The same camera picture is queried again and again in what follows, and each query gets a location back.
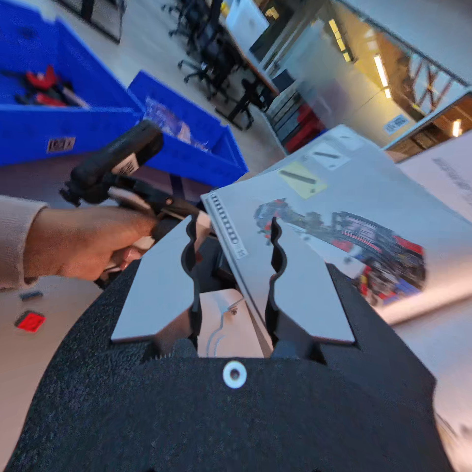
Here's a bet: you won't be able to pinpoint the white printed paper sheet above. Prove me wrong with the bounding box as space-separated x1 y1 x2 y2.
398 138 472 223

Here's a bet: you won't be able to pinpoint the white book stand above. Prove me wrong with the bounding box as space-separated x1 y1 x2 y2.
197 289 274 358

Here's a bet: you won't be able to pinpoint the small clear plastic bag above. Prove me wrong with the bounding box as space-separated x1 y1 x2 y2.
143 97 211 152

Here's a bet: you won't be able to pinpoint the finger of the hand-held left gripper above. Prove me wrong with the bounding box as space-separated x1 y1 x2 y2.
193 212 214 253

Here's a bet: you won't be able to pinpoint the heap of large lego parts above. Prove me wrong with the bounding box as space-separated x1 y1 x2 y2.
13 66 90 108

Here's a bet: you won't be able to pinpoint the red square lego plate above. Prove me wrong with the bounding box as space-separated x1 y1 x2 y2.
15 311 47 333

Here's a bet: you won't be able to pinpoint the shelf with small bins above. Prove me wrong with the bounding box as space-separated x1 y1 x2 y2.
265 92 327 153

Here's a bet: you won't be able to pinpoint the white storage boxes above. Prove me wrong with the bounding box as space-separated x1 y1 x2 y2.
225 0 270 42

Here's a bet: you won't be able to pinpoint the black office chair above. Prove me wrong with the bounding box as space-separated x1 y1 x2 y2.
178 0 242 101
216 77 276 130

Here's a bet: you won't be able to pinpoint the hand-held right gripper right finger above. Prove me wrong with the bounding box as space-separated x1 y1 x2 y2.
265 217 355 345

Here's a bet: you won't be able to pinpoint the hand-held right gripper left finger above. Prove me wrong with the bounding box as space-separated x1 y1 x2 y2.
111 216 202 344

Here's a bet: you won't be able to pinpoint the person's left hand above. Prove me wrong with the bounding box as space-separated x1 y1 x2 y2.
24 206 159 281

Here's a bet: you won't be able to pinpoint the blue plastic bin white label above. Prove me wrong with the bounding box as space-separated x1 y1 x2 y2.
0 0 145 167

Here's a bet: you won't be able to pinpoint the person's left forearm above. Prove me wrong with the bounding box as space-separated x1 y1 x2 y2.
0 195 49 291

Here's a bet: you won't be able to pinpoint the lego instruction booklet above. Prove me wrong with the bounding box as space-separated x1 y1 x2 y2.
201 125 472 326

